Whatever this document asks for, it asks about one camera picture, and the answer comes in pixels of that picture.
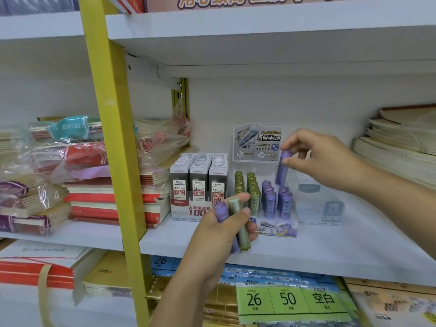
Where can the person's right hand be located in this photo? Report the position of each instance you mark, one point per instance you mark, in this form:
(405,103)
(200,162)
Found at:
(330,160)

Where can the person's left hand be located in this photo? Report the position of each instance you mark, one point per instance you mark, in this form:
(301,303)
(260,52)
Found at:
(211,245)

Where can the rows of lead tubes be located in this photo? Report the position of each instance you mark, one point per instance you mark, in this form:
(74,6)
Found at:
(269,204)

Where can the rows of lead cases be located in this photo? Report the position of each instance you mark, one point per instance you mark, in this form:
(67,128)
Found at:
(197,170)

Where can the person's right forearm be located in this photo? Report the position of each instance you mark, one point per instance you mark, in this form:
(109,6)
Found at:
(398,204)

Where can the person's left forearm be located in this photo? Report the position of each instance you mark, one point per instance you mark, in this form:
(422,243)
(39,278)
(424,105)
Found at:
(184,303)

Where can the clear box with blue label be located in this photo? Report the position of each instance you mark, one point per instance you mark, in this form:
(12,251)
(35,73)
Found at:
(320,207)

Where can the clear display of green purple tubes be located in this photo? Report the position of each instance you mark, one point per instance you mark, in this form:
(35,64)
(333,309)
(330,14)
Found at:
(255,139)

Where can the stack of gold paper packs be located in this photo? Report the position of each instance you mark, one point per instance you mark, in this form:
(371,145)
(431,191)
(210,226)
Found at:
(224,299)

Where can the stack of blue paper packs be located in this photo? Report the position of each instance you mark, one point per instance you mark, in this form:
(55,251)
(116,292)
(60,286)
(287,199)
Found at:
(272,274)

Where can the beige notebook stack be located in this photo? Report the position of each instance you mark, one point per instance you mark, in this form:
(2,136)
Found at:
(402,156)
(391,303)

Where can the yellow notebook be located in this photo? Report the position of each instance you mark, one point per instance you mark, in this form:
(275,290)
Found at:
(109,269)

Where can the crumpled plastic-wrapped notebook pack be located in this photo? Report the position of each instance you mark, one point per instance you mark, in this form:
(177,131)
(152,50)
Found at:
(160,139)

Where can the red-spine notebook stack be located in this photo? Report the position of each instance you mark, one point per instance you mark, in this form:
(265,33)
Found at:
(92,197)

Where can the pink paper sheet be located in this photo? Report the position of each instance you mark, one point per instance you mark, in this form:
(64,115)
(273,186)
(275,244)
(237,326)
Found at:
(92,172)

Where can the wrapped red-band notebook pack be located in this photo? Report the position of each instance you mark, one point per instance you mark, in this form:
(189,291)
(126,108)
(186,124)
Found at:
(85,154)

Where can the red white receipt book bundle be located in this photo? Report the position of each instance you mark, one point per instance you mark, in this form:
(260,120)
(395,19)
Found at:
(34,272)

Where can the wrapped purple-band notebook stack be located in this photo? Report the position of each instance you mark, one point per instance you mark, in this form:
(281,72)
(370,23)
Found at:
(30,221)

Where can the wrapped teal-band notebook pack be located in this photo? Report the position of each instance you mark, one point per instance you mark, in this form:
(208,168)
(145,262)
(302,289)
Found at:
(68,127)

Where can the brown kraft folder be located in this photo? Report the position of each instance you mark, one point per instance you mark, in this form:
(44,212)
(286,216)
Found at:
(5,243)

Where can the wrapped red-band notebook stack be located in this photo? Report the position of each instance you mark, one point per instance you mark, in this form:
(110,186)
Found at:
(6,146)

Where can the orange pink sign board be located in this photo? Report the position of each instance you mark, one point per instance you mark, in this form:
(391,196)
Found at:
(160,5)

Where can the red white striped pack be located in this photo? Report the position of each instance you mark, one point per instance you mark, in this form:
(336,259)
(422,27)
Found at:
(129,3)

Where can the clear pen packs red label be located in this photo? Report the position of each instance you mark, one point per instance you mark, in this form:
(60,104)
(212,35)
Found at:
(34,5)

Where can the yellow shelf post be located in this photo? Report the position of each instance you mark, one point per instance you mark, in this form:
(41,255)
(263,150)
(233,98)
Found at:
(112,132)

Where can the yellow slotted bracket rail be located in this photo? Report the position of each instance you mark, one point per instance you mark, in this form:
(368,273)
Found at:
(180,95)

